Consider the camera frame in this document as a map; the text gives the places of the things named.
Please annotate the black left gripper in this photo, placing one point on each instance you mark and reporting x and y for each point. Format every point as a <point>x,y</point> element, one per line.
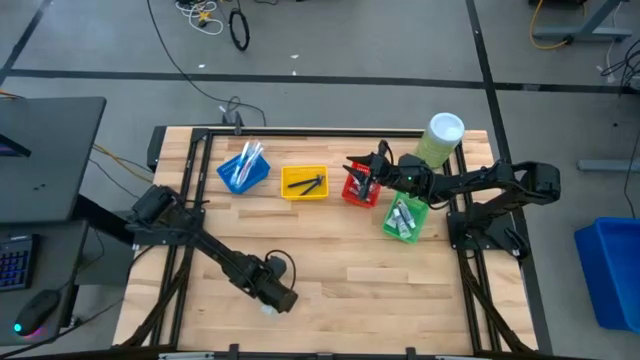
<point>280,297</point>

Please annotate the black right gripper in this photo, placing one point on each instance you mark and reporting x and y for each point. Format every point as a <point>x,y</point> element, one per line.
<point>405,175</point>

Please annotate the purple and white tube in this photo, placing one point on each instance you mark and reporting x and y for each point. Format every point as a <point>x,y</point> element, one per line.
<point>266,310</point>

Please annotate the small clear foil packet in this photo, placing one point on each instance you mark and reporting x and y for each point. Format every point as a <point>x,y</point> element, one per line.
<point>355,186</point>

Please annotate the large white toothpaste tube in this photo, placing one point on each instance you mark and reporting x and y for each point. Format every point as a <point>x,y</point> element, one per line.
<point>406,214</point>

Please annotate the white packet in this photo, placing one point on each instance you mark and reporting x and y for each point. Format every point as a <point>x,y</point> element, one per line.
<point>401,227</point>

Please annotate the plastic-wrapped toothbrush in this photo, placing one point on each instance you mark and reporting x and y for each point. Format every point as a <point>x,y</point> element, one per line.
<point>241,162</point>
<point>252,162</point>

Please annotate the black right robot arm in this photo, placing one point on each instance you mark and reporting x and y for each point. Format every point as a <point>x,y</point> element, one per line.
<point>500,177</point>

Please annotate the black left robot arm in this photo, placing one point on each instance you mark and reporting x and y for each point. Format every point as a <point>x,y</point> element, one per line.
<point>220,252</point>

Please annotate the red plastic basket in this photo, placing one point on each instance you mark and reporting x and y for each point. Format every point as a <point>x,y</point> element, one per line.
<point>350,192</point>

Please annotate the yellow plastic basket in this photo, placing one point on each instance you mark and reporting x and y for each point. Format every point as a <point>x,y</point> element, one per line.
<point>295,172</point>

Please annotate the green plastic basket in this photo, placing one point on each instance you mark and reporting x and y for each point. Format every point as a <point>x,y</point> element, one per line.
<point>420,215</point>

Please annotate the black table clamp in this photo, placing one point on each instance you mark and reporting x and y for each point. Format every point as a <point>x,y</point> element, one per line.
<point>411,354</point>
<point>237,122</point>
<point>233,352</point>

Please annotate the green disinfecting wipes canister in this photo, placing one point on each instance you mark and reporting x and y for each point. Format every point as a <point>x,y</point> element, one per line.
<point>445,132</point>

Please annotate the blue plastic basket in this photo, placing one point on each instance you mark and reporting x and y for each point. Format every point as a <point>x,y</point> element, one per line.
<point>227,175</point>

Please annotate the black computer mouse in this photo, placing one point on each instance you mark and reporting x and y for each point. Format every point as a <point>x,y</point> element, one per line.
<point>37,310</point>

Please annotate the grey metal bar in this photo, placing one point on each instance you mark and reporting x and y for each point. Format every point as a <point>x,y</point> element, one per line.
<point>610,166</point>

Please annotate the black backlit keyboard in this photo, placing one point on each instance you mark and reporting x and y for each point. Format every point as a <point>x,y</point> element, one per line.
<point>15,262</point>

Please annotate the dark desk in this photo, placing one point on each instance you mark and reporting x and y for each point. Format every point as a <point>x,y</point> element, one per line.
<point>50,160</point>

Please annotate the blue plastic bin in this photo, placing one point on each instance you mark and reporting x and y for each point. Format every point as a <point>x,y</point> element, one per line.
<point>615,270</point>

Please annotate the black desk monitor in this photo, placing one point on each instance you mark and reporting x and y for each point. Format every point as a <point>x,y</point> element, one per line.
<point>10,146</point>

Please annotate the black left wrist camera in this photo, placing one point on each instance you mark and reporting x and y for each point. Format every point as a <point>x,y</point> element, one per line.
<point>276,267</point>

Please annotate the grey desk leg frame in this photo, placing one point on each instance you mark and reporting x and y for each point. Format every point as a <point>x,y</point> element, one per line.
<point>580,34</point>

